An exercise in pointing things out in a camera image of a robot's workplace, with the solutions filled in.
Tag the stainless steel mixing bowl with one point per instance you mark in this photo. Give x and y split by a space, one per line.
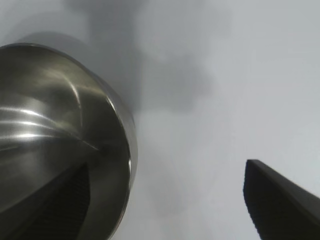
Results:
62 112

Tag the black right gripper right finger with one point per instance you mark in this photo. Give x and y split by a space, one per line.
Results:
280 207

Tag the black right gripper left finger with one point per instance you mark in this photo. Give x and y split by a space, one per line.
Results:
50 212

